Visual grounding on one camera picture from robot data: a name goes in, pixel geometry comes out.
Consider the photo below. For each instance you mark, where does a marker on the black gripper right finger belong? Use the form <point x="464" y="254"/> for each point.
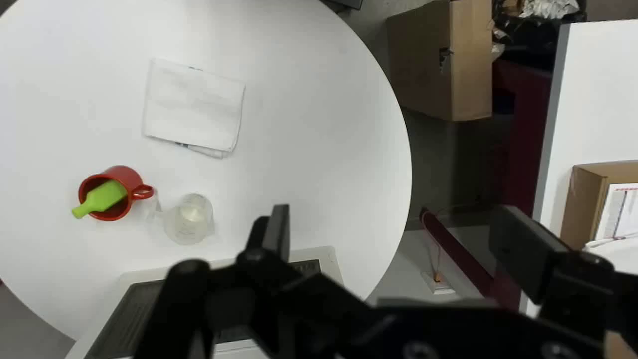
<point x="550" y="274"/>

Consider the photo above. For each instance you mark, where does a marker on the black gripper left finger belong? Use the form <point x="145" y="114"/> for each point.
<point x="263" y="266"/>

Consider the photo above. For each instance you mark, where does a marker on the red cup with handle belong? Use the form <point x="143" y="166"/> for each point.
<point x="127" y="178"/>

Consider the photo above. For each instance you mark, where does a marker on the clear plastic measuring cup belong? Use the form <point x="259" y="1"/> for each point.
<point x="187" y="222"/>

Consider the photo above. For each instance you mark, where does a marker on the open cardboard box with papers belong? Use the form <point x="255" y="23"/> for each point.
<point x="586" y="194"/>

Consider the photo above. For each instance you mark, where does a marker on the folded white cloth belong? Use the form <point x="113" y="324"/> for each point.
<point x="191" y="108"/>

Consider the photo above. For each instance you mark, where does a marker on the green plastic bottle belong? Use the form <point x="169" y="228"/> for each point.
<point x="99" y="200"/>

